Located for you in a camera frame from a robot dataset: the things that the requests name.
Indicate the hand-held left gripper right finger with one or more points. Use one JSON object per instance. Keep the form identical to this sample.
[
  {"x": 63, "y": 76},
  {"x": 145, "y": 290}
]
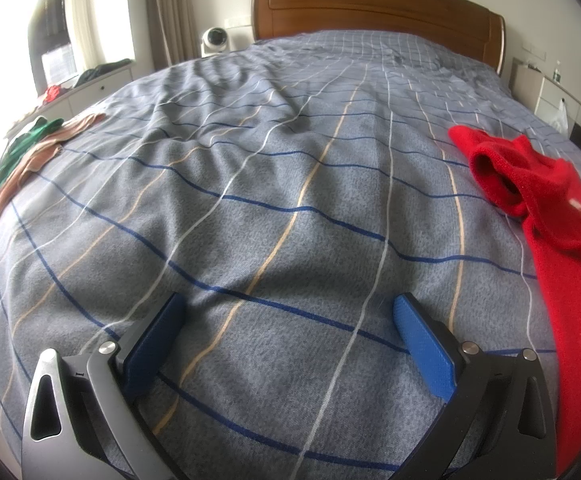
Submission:
[{"x": 423, "y": 340}]

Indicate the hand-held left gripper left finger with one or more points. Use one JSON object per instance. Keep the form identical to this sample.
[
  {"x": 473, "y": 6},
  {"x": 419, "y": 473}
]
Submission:
[{"x": 156, "y": 341}]

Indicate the red knit sweater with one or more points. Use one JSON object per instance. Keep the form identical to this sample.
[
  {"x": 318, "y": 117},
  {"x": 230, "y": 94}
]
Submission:
[{"x": 545, "y": 220}]

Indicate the grey checked bed blanket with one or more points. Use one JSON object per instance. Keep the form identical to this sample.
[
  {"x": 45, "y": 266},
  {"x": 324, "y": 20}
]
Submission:
[{"x": 270, "y": 210}]

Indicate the tan garment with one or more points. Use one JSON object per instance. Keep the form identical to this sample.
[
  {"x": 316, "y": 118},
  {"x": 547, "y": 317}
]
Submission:
[{"x": 25, "y": 170}]

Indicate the green garment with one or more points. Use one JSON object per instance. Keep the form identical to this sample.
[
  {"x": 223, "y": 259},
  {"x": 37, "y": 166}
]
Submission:
[{"x": 13, "y": 152}]

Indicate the white drawer cabinet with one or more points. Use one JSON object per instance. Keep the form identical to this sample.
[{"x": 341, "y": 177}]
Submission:
[{"x": 78, "y": 92}]

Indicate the white plastic bag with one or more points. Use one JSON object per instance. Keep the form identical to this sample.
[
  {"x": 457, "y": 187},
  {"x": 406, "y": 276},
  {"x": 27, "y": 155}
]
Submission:
[{"x": 559, "y": 117}]

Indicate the small red cloth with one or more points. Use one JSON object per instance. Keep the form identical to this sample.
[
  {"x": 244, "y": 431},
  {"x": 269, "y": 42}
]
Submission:
[{"x": 52, "y": 93}]

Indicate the dark green cloth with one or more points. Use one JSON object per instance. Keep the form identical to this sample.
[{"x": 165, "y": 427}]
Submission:
[{"x": 101, "y": 71}]

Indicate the white bedside desk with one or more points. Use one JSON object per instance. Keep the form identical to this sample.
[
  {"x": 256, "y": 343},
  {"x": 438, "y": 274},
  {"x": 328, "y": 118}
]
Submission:
[{"x": 550, "y": 90}]

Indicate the green bottle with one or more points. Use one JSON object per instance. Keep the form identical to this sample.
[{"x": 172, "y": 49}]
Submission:
[{"x": 556, "y": 71}]

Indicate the beige curtain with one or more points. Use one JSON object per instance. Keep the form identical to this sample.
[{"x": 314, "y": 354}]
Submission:
[{"x": 169, "y": 10}]

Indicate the window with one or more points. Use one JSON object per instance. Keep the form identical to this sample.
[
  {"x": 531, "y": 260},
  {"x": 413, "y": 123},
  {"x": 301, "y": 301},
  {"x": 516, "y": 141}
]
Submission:
[{"x": 50, "y": 25}]

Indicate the wooden headboard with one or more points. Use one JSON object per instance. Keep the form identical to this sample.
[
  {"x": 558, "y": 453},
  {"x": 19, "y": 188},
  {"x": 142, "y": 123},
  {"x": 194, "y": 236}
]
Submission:
[{"x": 370, "y": 10}]

